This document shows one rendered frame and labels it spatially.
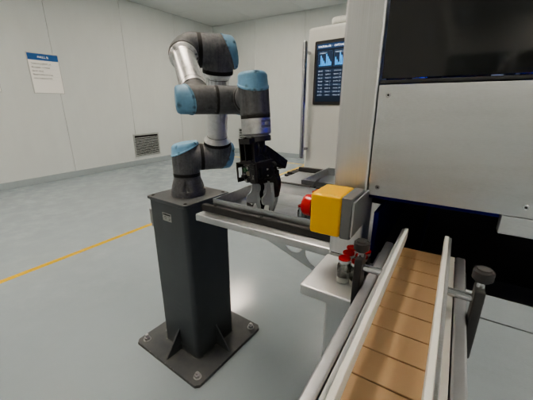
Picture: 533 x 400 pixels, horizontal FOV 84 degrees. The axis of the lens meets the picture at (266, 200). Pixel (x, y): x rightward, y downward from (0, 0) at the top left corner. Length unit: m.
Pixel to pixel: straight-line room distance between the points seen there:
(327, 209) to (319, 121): 1.23
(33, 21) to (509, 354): 5.99
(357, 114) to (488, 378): 0.51
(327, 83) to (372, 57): 1.13
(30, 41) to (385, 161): 5.62
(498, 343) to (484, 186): 0.27
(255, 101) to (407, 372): 0.60
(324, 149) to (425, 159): 1.19
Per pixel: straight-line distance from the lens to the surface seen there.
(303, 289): 0.53
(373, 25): 0.57
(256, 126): 0.74
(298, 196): 0.99
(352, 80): 0.56
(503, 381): 0.71
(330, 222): 0.51
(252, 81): 0.75
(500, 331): 0.65
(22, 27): 5.88
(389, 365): 0.35
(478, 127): 0.54
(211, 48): 1.17
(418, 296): 0.46
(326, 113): 1.68
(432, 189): 0.55
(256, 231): 0.73
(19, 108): 5.70
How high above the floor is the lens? 1.17
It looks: 18 degrees down
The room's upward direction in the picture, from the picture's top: straight up
